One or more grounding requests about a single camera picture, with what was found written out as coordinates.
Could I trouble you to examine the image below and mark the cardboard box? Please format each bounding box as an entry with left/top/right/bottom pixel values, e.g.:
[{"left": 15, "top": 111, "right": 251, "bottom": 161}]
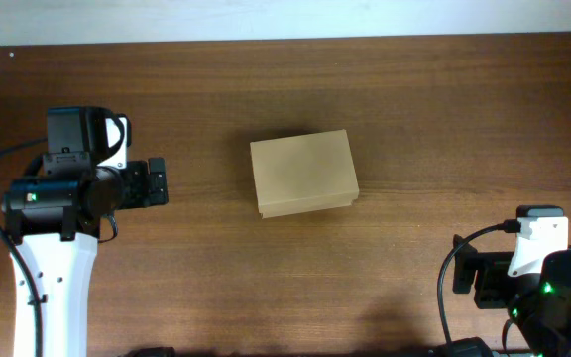
[{"left": 250, "top": 130, "right": 360, "bottom": 219}]

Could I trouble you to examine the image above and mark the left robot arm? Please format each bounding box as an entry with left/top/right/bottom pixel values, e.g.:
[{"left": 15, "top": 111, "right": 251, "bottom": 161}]
[{"left": 0, "top": 107, "right": 169, "bottom": 356}]

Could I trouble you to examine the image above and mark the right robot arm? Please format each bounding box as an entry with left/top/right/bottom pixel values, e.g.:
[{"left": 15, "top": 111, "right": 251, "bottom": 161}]
[{"left": 453, "top": 245, "right": 571, "bottom": 356}]

